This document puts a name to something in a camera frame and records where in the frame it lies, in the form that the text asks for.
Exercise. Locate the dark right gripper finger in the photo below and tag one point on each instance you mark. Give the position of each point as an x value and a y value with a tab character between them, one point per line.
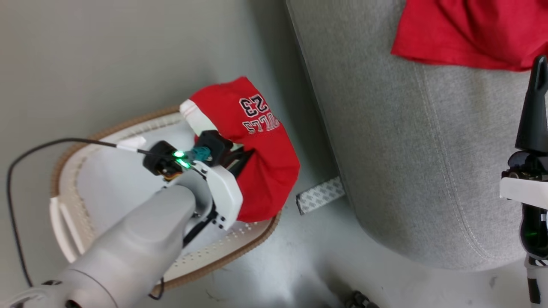
535	111

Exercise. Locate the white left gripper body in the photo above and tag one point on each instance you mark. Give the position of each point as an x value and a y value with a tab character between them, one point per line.
224	192

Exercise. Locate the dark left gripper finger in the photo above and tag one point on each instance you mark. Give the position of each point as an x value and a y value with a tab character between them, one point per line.
239	152
240	164

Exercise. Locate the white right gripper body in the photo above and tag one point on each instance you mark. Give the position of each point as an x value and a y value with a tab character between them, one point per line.
526	188

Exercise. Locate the red shorts with number 23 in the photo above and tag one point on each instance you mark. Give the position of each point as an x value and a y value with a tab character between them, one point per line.
265	175

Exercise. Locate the plain red shirt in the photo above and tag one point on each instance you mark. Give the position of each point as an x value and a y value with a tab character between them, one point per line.
471	30

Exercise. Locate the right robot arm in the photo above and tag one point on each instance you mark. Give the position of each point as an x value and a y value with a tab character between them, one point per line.
535	239

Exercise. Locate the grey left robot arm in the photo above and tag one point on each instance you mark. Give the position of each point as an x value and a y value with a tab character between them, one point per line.
128	248

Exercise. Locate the grey fabric sofa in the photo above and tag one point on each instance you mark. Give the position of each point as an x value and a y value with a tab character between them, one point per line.
406	149

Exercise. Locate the black wrist plug block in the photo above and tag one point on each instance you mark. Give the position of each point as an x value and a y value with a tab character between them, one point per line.
159	159

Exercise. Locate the white dotted tape strip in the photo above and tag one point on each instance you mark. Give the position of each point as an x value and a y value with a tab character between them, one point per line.
320	195

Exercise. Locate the white basket with brown rim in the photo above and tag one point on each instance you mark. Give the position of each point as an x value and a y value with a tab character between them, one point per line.
107	179

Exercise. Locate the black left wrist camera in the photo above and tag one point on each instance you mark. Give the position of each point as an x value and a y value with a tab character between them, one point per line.
216	143

